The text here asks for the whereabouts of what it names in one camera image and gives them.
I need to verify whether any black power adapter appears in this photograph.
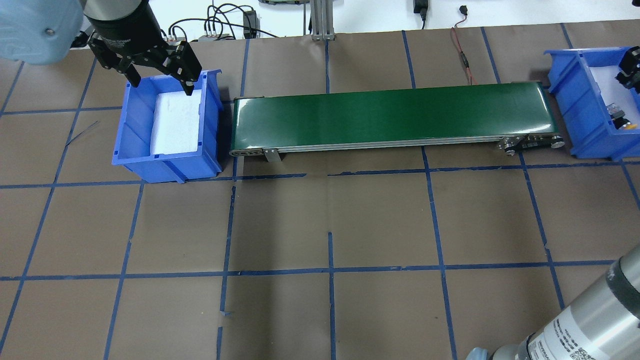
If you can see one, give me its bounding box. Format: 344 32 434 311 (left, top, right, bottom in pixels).
413 0 430 30

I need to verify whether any blue destination bin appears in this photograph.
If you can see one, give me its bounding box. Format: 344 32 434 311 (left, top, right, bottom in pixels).
546 47 640 161

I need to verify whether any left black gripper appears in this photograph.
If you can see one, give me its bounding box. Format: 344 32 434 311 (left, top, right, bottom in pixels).
87 0 202 96

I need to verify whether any white foam pad source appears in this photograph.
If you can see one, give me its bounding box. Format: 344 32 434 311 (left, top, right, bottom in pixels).
150 89 202 155

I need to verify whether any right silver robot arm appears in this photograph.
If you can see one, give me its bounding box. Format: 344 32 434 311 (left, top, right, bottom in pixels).
467 46 640 360

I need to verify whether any yellow push button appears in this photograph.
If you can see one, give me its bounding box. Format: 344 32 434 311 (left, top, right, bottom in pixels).
606 102 639 131

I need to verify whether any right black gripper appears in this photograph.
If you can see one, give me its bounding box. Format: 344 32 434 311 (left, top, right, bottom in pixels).
615 46 640 94

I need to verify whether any blue source bin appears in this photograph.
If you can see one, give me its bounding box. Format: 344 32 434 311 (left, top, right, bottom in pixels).
111 69 224 183

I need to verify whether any green conveyor belt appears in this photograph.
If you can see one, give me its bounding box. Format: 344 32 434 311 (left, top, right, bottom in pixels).
230 82 565 162

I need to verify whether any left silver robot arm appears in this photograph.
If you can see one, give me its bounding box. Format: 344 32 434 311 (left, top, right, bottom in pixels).
0 0 202 96

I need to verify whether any white foam pad destination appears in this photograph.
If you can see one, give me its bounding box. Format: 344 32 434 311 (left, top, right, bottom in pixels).
589 65 639 120

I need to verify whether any red black conveyor wire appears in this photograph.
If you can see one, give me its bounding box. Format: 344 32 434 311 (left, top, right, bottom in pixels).
450 6 478 86

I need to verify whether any aluminium frame post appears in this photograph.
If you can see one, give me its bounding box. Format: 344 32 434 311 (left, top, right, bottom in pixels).
310 0 336 42

